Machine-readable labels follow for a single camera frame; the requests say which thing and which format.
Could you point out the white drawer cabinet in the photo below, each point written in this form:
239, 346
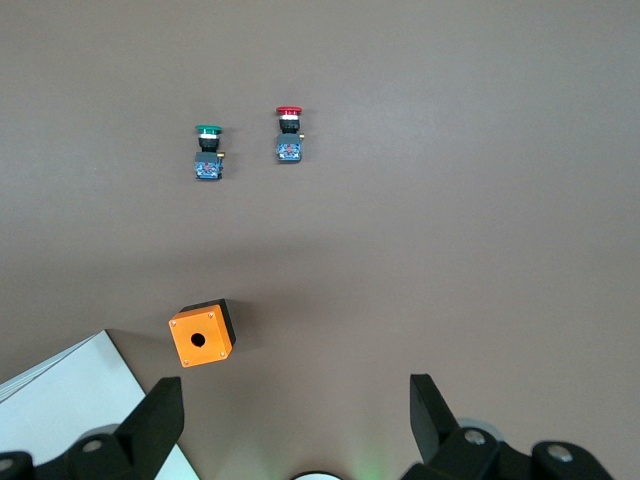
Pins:
65, 395

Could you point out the orange button enclosure box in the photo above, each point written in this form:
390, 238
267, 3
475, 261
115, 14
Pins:
200, 340

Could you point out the green mushroom push button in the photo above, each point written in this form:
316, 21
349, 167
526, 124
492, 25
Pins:
207, 162

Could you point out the red mushroom push button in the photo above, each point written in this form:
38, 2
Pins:
289, 145

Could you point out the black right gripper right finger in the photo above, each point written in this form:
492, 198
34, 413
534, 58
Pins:
440, 435

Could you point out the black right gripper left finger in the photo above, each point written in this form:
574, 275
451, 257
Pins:
145, 435

